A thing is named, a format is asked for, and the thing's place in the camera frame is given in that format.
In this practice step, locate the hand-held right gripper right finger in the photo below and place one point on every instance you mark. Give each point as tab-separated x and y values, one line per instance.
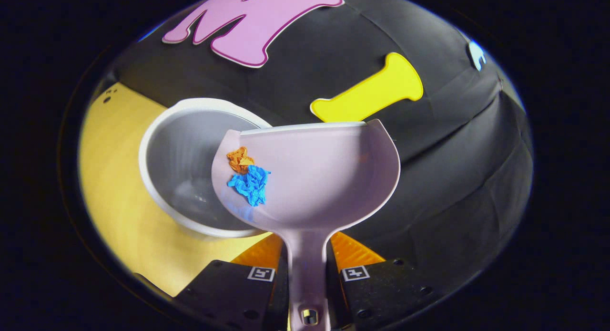
381	293

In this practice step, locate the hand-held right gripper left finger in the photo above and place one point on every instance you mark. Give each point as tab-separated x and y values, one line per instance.
238	293

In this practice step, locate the blue paper trash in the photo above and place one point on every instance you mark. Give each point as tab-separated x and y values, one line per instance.
250	183

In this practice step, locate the pink dustpan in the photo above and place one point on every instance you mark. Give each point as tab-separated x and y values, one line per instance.
324	178

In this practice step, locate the orange paper trash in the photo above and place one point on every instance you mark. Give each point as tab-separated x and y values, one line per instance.
239	159

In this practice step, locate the white ribbed garbage bin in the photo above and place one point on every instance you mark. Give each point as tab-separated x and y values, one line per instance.
186	169

